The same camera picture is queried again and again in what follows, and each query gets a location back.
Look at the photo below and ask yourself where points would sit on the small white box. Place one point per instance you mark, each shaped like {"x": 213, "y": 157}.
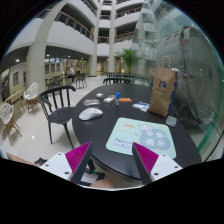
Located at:
{"x": 99, "y": 95}

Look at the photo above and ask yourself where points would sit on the white lattice chair far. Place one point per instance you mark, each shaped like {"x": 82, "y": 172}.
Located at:
{"x": 31, "y": 96}

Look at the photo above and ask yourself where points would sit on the white lattice chair near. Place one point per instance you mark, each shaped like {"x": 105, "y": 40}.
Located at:
{"x": 8, "y": 119}

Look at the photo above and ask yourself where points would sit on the white computer mouse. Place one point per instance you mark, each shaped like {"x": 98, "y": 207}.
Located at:
{"x": 90, "y": 113}

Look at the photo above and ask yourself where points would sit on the black chair behind table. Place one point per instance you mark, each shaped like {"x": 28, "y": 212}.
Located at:
{"x": 116, "y": 81}

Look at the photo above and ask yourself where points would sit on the round black table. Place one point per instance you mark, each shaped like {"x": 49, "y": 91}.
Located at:
{"x": 98, "y": 130}

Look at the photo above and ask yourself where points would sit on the white lattice chair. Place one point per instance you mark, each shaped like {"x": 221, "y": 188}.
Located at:
{"x": 31, "y": 96}
{"x": 8, "y": 119}

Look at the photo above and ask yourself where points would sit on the person seated in background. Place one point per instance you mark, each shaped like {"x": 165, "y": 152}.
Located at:
{"x": 71, "y": 73}

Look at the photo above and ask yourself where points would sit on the clear plastic packet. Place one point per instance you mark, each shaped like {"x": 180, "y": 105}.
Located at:
{"x": 91, "y": 102}

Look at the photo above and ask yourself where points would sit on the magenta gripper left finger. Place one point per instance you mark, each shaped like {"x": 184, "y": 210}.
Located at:
{"x": 78, "y": 159}

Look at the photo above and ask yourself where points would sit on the blue white tissue packet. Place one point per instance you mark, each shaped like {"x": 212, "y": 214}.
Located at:
{"x": 141, "y": 105}

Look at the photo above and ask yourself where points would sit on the blue capped small bottle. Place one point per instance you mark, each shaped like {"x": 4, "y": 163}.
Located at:
{"x": 117, "y": 98}

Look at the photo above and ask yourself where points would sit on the black wooden chair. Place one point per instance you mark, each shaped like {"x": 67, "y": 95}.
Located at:
{"x": 56, "y": 106}

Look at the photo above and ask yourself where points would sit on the light green mouse pad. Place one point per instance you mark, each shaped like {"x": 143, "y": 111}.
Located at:
{"x": 154, "y": 136}

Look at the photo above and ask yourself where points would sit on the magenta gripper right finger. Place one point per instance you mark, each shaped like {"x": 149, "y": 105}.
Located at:
{"x": 145, "y": 160}

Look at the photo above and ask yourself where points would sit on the brown paper bag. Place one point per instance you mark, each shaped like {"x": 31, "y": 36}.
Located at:
{"x": 164, "y": 88}

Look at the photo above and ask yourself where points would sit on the orange notepad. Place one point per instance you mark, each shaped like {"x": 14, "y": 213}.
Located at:
{"x": 125, "y": 100}

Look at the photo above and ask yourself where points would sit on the green potted palm plant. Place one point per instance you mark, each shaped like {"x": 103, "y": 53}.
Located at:
{"x": 130, "y": 57}

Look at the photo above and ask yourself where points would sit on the white small packet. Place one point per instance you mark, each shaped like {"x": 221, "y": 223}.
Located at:
{"x": 108, "y": 100}

